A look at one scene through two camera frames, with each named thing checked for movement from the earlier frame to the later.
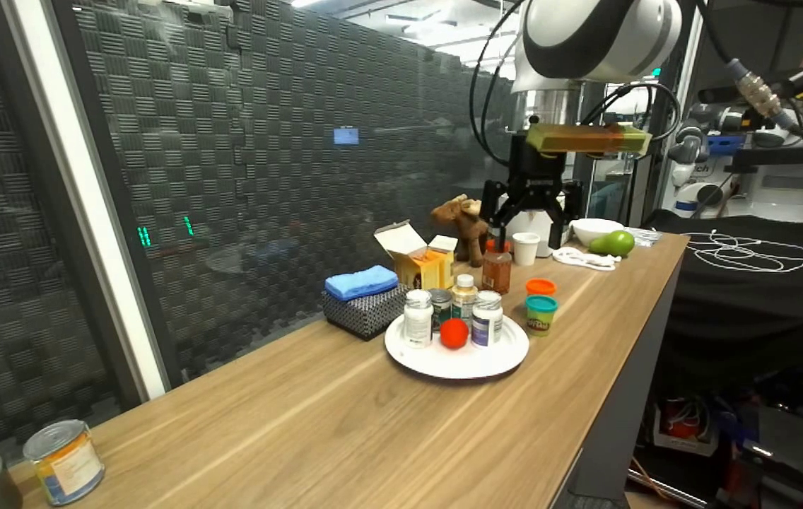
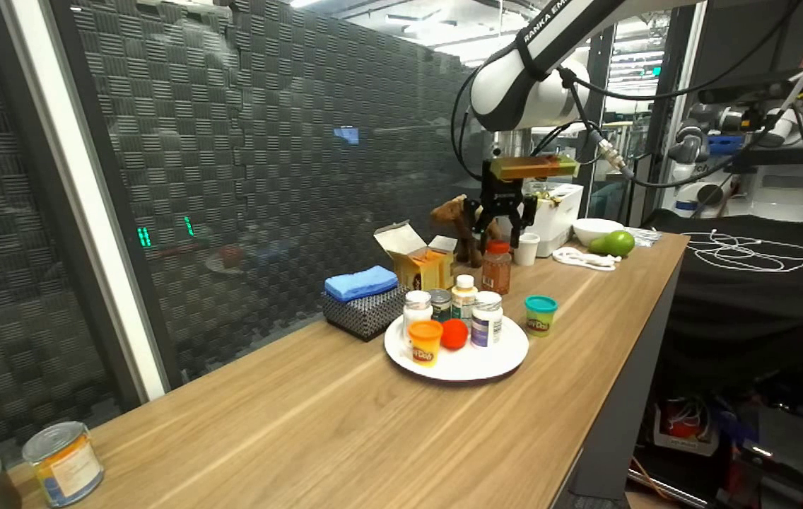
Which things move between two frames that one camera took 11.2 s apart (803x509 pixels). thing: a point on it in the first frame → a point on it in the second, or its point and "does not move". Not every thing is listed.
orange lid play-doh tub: x=542 y=285 → x=424 y=338
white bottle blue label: x=488 y=318 does not move
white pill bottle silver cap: x=419 y=318 does not move
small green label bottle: x=440 y=305 does not move
